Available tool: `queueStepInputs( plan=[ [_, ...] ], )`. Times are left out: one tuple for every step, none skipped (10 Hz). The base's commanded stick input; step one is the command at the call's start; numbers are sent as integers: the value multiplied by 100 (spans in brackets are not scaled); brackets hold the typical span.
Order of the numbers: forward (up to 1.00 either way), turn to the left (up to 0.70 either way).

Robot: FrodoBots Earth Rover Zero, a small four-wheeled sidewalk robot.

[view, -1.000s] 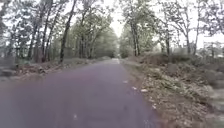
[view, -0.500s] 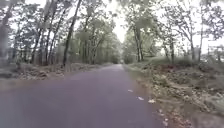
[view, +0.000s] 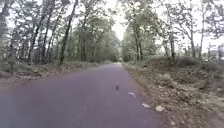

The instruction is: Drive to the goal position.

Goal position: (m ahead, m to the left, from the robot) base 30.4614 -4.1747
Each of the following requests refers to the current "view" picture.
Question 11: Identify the grey asphalt road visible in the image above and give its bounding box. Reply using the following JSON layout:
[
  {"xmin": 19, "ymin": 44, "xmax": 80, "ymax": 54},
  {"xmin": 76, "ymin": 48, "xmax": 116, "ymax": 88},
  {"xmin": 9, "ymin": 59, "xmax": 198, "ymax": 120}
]
[{"xmin": 0, "ymin": 62, "xmax": 165, "ymax": 128}]

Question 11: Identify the row of trees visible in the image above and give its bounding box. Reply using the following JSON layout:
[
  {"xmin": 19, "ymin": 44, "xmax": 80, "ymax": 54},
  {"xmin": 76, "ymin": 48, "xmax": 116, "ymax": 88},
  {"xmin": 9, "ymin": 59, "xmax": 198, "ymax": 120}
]
[
  {"xmin": 120, "ymin": 0, "xmax": 224, "ymax": 63},
  {"xmin": 0, "ymin": 0, "xmax": 122, "ymax": 66}
]

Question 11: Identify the leaf-strewn grass verge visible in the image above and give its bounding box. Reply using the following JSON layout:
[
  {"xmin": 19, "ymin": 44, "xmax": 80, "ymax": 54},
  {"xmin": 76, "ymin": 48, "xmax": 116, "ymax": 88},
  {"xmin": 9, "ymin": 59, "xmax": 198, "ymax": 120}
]
[
  {"xmin": 121, "ymin": 56, "xmax": 224, "ymax": 128},
  {"xmin": 0, "ymin": 59, "xmax": 101, "ymax": 88}
]

